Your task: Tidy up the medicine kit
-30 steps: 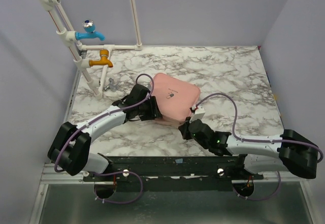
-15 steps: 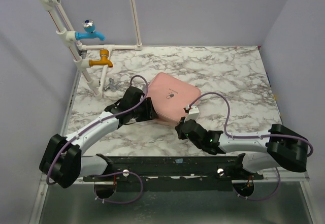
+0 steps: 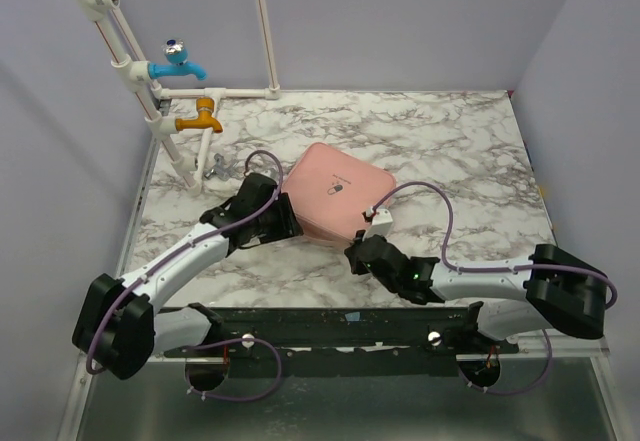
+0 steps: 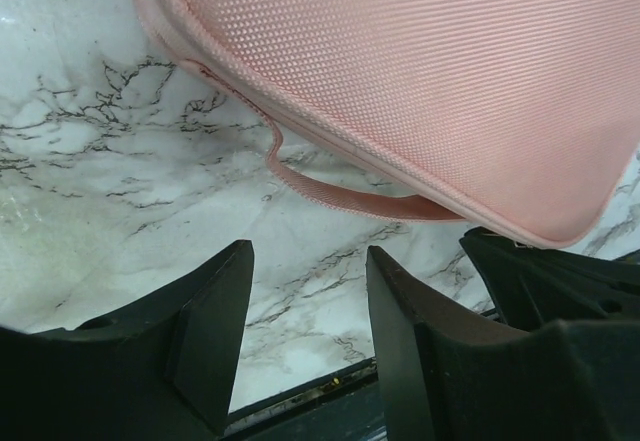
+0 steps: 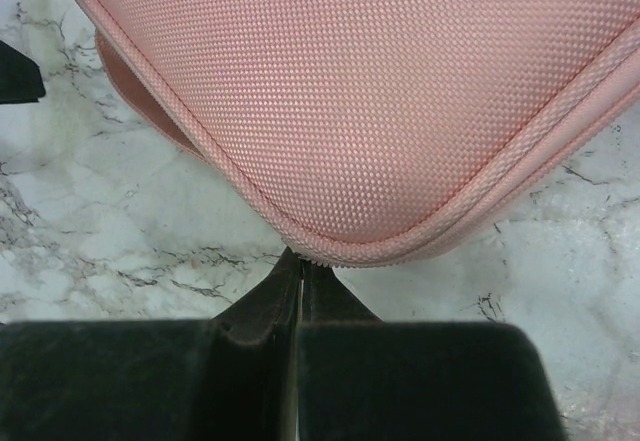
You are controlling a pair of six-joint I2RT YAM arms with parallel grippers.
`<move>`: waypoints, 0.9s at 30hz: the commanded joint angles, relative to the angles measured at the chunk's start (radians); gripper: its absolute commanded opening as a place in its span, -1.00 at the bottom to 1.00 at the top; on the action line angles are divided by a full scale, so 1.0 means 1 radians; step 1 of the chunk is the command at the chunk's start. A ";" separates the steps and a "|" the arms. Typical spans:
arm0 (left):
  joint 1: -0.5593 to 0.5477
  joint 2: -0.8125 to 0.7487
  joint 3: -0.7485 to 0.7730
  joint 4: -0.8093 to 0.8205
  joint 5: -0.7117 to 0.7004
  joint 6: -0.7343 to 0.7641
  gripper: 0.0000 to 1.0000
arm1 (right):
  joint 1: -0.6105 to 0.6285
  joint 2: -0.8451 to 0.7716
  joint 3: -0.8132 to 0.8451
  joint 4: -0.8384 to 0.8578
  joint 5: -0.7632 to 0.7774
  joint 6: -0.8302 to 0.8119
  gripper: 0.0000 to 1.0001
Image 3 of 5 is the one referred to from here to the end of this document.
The white pvc pipe frame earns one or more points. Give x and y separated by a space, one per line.
187 150

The orange faucet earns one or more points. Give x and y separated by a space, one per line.
205 119

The pink medicine kit case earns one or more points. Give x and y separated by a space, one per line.
330 190

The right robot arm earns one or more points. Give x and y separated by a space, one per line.
548 289

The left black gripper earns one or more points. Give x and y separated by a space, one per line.
288 225

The blue faucet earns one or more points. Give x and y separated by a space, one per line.
176 54

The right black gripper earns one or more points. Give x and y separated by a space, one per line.
360 254

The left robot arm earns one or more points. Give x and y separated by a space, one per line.
123 322

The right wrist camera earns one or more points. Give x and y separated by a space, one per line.
379 222

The chrome faucet valve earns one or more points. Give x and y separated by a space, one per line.
222 168

